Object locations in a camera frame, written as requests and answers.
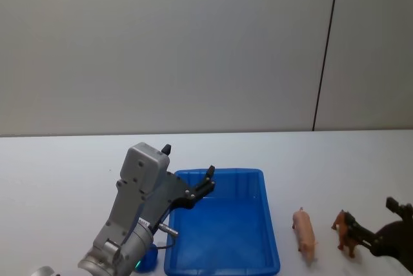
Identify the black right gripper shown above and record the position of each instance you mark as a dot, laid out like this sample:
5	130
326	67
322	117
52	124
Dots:
395	239

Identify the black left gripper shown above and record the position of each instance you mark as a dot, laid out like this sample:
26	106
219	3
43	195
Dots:
167	193

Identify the brown toy horse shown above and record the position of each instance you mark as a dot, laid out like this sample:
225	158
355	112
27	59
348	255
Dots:
343	224

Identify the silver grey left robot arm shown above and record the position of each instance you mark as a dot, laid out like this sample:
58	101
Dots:
135	185

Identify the blue plastic tray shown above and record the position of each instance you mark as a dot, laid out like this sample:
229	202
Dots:
226	224

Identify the pink toy pig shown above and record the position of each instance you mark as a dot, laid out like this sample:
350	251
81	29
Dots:
305	231

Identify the small round blue object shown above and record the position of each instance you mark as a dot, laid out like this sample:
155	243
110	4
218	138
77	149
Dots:
150	258

